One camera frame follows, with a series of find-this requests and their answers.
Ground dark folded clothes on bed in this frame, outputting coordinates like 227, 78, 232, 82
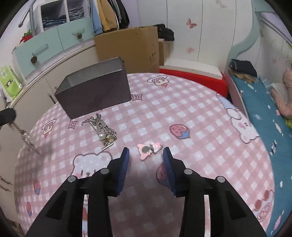
229, 59, 257, 77

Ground pink cartoon hair clip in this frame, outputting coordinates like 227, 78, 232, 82
137, 142, 163, 160

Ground silver chain necklace pile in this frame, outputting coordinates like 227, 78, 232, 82
80, 112, 118, 151

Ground pink checkered tablecloth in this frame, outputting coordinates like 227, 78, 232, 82
15, 74, 274, 236

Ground grey metal tin box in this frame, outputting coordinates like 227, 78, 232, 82
54, 57, 132, 119

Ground green paper bag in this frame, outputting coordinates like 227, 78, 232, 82
1, 65, 23, 101

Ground black bag behind box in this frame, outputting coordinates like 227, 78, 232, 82
154, 24, 175, 41

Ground beige curved cabinet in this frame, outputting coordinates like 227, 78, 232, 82
1, 41, 98, 222

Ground large cardboard box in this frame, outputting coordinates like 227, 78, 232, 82
94, 26, 159, 74

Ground red white bench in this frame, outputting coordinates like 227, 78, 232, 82
159, 58, 228, 98

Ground teal bed sheet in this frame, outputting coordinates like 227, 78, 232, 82
231, 75, 291, 236

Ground mint drawer cabinet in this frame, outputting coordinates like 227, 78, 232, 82
13, 1, 93, 78

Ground hanging clothes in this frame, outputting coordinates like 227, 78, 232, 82
89, 0, 130, 36

